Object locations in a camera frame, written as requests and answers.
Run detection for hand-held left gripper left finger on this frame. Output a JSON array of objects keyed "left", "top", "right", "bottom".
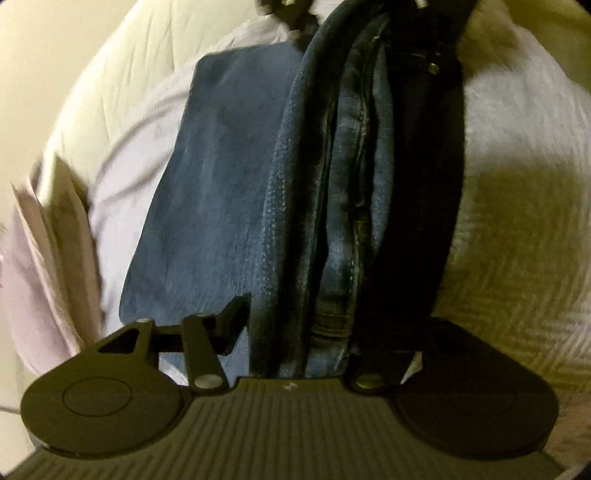
[{"left": 95, "top": 293, "right": 253, "bottom": 397}]

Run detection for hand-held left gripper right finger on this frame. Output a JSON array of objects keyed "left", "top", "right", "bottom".
[{"left": 348, "top": 318, "right": 465, "bottom": 394}]

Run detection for blue denim jeans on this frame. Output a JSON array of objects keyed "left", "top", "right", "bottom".
[{"left": 119, "top": 0, "right": 476, "bottom": 381}]

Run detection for pink pillow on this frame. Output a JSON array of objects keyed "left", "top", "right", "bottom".
[{"left": 0, "top": 175, "right": 105, "bottom": 374}]

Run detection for grey herringbone blanket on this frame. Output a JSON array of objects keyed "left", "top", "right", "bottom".
[{"left": 85, "top": 14, "right": 591, "bottom": 411}]

